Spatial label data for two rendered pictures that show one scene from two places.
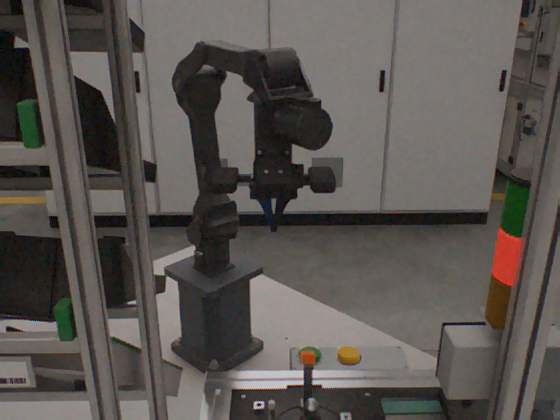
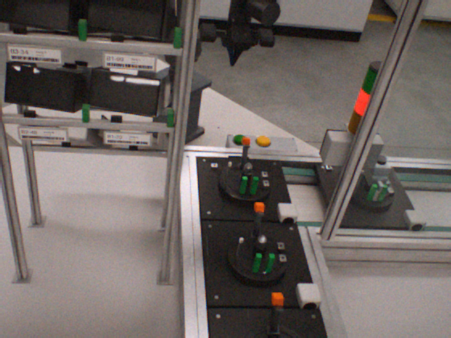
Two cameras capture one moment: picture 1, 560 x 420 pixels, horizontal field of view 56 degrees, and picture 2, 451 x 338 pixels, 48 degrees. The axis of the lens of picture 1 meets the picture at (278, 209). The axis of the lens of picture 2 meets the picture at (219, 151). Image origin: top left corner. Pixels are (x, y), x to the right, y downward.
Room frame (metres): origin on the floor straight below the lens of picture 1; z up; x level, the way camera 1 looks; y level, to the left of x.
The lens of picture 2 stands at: (-0.40, 0.20, 1.86)
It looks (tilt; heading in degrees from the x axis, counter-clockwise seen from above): 38 degrees down; 350
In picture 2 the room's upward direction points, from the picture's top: 10 degrees clockwise
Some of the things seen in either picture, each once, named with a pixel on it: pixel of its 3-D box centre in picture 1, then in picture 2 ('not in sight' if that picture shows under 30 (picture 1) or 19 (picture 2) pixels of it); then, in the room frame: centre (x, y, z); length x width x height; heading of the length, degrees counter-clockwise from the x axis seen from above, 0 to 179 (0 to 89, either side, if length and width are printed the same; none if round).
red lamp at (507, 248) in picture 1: (522, 254); (369, 100); (0.46, -0.24, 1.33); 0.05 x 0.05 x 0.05
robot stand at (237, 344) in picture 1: (215, 309); (176, 105); (0.96, 0.13, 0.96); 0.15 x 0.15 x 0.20; 46
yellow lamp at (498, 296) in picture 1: (514, 298); (362, 121); (0.46, -0.24, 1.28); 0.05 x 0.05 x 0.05
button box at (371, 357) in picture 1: (347, 370); (261, 150); (0.80, -0.13, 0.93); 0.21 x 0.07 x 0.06; 91
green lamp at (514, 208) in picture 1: (531, 206); (377, 80); (0.46, -0.24, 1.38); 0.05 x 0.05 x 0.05
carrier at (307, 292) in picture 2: not in sight; (260, 248); (0.34, -0.05, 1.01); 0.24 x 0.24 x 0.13; 1
